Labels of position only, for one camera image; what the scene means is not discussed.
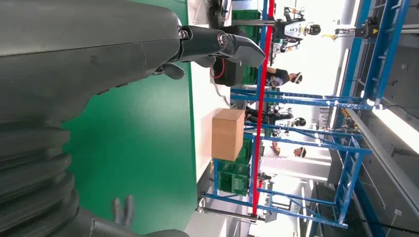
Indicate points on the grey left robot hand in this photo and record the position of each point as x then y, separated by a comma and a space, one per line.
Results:
65, 49

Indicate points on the green plastic crate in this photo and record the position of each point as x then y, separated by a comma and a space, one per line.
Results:
245, 14
251, 75
234, 180

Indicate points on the blue metal rack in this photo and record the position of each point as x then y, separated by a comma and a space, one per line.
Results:
327, 145
294, 100

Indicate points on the person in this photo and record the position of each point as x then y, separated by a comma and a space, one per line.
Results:
284, 152
278, 78

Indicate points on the red pole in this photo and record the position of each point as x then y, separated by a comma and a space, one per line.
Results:
262, 98

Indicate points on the silver metal rail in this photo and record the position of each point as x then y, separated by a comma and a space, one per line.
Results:
229, 214

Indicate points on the white table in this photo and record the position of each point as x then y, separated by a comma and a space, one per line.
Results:
203, 114

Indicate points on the cardboard box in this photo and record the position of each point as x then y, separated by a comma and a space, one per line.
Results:
227, 135

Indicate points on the green table board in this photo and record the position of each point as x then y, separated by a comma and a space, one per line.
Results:
137, 147

